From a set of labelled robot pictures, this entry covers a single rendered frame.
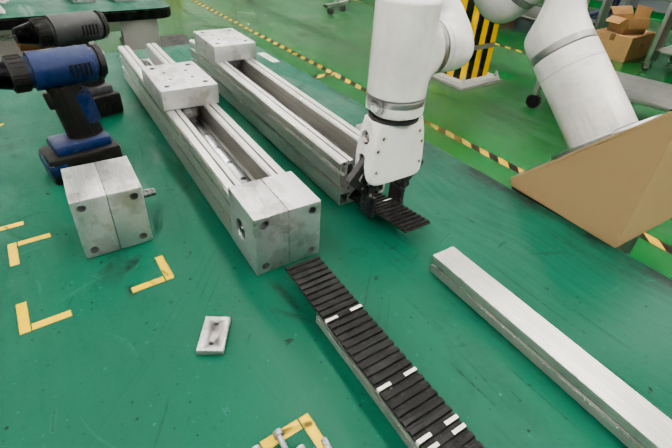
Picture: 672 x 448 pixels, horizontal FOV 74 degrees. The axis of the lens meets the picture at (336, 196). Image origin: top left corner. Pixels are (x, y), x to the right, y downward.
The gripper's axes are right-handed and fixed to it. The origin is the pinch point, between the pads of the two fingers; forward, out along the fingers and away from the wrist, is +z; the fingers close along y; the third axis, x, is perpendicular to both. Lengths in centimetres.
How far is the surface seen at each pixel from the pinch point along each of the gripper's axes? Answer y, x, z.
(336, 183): -5.0, 6.4, -1.1
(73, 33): -35, 60, -16
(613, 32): 459, 200, 57
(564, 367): -1.9, -35.3, 0.2
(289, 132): -5.0, 23.5, -3.2
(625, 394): 0.7, -40.6, 0.1
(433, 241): 3.2, -9.7, 3.0
